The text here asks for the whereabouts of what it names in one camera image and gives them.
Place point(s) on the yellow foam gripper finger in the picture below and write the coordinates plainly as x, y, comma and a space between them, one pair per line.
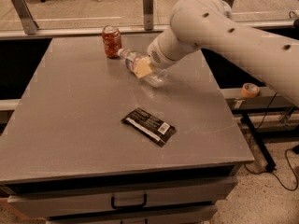
143, 68

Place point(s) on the clear plastic water bottle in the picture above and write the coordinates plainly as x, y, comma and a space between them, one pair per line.
130, 58

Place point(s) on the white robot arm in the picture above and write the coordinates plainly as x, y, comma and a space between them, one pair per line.
207, 24

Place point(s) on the black rxbar chocolate wrapper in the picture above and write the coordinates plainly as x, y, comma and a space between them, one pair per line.
157, 130

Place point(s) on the red soda can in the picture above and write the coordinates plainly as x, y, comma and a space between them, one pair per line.
112, 41

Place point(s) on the orange tape roll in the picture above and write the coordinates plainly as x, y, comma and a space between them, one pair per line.
250, 90

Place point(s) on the black metal stand leg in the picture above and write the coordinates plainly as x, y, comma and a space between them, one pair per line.
270, 166

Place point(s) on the middle metal railing bracket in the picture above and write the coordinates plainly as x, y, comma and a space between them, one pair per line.
148, 14

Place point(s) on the upper drawer with black handle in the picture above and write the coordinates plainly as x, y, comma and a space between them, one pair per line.
104, 199

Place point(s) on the left metal railing bracket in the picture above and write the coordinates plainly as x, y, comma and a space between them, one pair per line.
28, 24

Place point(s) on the lower drawer with handle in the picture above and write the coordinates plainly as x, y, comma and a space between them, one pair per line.
176, 215

